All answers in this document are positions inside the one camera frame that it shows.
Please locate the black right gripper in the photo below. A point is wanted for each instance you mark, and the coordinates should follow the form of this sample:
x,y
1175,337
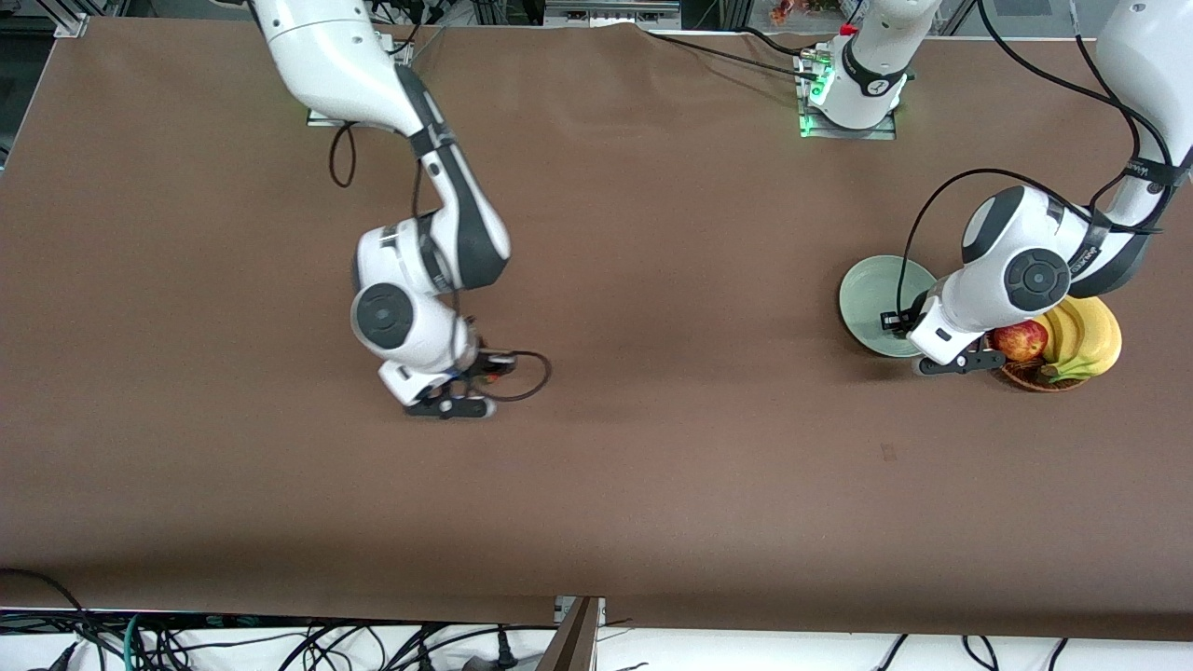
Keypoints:
x,y
478,362

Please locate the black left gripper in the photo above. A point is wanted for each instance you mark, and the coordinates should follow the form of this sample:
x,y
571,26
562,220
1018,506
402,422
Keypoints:
x,y
911,314

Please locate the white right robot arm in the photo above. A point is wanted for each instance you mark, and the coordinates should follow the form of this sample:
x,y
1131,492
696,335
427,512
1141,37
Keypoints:
x,y
326,56

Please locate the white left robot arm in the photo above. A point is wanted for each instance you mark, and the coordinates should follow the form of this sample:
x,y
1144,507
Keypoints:
x,y
1016,270

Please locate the pale green round plate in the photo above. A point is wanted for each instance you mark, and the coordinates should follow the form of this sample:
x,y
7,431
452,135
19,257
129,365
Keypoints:
x,y
867,303

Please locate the red apple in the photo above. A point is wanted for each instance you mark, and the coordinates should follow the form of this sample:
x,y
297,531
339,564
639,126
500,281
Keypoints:
x,y
1021,341

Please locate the brown wicker basket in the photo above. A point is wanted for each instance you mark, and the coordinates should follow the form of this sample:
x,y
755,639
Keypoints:
x,y
1025,377

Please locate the yellow banana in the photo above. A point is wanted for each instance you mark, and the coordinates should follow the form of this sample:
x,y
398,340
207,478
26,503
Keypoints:
x,y
1050,340
1104,335
1070,331

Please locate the brown table cover sheet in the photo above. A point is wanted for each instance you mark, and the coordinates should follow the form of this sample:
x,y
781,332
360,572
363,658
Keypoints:
x,y
596,280

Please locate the colourful background object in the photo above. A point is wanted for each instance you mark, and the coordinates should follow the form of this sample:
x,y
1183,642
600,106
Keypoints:
x,y
802,11

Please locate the brown wooden post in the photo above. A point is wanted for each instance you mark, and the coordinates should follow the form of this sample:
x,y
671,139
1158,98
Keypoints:
x,y
570,648

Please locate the aluminium frame profile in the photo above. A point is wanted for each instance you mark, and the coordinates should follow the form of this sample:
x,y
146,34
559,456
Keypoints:
x,y
606,14

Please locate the metal corner bracket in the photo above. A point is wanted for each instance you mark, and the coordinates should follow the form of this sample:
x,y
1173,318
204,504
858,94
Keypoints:
x,y
70,26

